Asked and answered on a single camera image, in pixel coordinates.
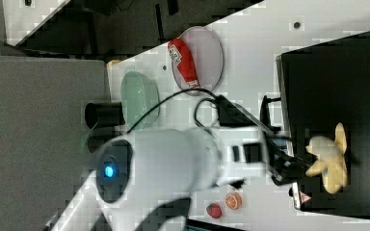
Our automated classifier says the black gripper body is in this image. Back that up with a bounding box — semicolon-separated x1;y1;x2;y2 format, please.
266;139;297;186

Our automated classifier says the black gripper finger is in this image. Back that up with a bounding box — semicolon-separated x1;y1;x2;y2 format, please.
290;156;312;168

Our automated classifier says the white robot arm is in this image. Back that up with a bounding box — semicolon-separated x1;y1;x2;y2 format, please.
50;127;308;231

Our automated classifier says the black silver toaster oven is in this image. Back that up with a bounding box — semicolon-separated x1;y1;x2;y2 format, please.
277;31;370;219

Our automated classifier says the orange slice toy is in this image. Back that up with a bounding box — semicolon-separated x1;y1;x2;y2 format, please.
225;192;242;210

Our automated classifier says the red strawberry toy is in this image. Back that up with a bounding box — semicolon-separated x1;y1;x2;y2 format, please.
206;203;223;219

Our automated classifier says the grey purple round plate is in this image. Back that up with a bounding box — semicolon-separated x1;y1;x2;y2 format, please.
172;26;224;90

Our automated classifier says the red plush ketchup bottle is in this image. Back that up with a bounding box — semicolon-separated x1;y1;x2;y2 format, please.
168;38;199;89

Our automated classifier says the green oval colander basket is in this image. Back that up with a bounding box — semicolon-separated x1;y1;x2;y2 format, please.
120;71;160;128

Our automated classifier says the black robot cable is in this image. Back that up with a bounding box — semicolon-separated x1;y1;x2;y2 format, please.
126;88;239;134

